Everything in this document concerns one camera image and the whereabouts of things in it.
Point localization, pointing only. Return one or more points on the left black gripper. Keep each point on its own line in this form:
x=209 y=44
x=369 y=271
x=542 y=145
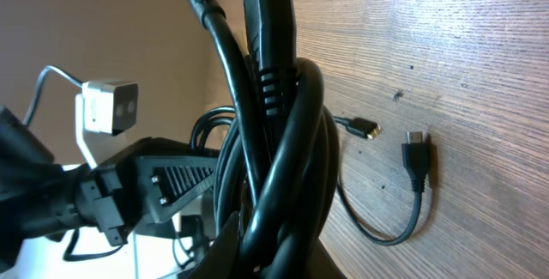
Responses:
x=169 y=175

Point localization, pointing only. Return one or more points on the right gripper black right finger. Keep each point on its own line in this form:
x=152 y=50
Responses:
x=271 y=37

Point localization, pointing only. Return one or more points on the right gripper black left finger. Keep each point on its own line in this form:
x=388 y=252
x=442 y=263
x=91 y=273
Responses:
x=214 y=259

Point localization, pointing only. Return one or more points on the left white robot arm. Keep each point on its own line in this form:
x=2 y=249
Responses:
x=38 y=195

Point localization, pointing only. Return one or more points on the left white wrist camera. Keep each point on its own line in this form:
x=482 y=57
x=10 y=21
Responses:
x=104 y=110

